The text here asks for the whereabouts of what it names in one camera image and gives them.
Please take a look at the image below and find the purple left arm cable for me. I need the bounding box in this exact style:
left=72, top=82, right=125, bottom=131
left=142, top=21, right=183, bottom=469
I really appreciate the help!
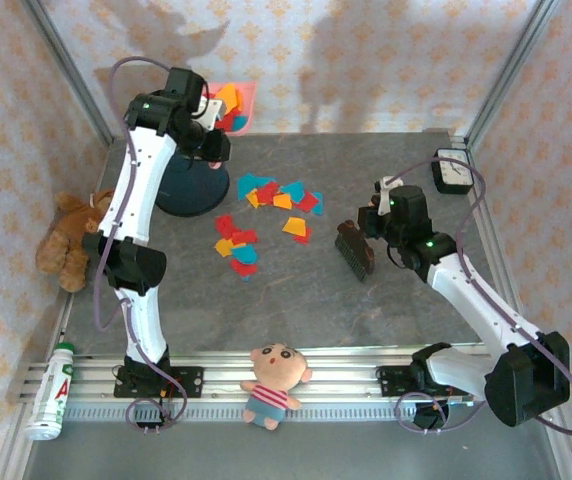
left=91, top=55, right=190, bottom=435

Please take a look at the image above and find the pink plastic dustpan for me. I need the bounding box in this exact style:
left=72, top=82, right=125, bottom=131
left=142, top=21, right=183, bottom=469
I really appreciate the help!
left=200, top=79, right=258, bottom=171

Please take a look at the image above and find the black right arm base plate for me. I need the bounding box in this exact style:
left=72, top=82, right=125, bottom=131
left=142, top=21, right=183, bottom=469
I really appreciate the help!
left=376, top=364, right=470, bottom=401

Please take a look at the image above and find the white plastic drink bottle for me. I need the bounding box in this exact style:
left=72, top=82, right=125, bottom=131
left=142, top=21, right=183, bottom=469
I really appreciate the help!
left=24, top=342, right=77, bottom=441

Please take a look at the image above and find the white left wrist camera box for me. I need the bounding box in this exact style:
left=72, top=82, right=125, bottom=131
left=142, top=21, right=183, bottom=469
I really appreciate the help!
left=196, top=96, right=228, bottom=130

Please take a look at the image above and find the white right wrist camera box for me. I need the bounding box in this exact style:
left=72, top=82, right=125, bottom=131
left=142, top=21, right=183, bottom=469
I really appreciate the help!
left=374, top=176, right=401, bottom=217

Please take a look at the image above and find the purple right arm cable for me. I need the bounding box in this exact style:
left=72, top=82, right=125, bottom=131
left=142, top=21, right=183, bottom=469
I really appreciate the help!
left=385, top=157, right=572, bottom=437

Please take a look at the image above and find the cartoon boy plush doll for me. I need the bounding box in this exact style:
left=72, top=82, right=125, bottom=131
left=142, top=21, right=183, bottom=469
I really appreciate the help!
left=239, top=342, right=315, bottom=431

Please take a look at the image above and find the aluminium table side rail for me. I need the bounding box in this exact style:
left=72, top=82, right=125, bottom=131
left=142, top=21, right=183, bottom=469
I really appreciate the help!
left=465, top=144, right=537, bottom=361
left=0, top=292, right=76, bottom=480

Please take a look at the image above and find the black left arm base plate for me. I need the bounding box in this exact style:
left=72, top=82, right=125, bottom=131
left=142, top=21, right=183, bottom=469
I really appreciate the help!
left=113, top=366, right=204, bottom=400

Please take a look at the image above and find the wide aluminium mounting rail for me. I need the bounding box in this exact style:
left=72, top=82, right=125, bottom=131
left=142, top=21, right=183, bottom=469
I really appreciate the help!
left=18, top=349, right=565, bottom=404

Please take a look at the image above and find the aluminium frame post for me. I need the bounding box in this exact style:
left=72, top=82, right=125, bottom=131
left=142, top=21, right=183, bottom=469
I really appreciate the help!
left=20, top=0, right=116, bottom=146
left=465, top=0, right=562, bottom=149

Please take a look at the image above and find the black square table clock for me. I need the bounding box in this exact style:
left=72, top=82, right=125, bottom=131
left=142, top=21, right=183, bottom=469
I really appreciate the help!
left=431, top=147, right=476, bottom=195

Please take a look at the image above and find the slotted grey cable duct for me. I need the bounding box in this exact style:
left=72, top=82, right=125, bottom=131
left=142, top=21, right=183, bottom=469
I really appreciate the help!
left=60, top=404, right=470, bottom=424

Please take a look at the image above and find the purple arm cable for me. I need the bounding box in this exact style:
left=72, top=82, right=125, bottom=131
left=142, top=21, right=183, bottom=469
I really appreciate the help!
left=385, top=157, right=572, bottom=437
left=91, top=55, right=190, bottom=435

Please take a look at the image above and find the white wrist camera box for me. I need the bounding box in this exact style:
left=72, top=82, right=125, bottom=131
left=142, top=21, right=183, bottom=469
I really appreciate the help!
left=196, top=96, right=228, bottom=130
left=374, top=176, right=401, bottom=217

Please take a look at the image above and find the brown teddy bear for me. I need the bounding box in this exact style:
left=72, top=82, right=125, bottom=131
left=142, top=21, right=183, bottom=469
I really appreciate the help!
left=34, top=188, right=117, bottom=294

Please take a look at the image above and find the dark blue trash bin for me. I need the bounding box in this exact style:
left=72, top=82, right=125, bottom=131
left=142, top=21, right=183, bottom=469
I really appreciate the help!
left=154, top=149, right=231, bottom=218

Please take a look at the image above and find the dark wooden brush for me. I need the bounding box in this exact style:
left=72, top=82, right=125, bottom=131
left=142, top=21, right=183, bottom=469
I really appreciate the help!
left=334, top=219, right=377, bottom=284

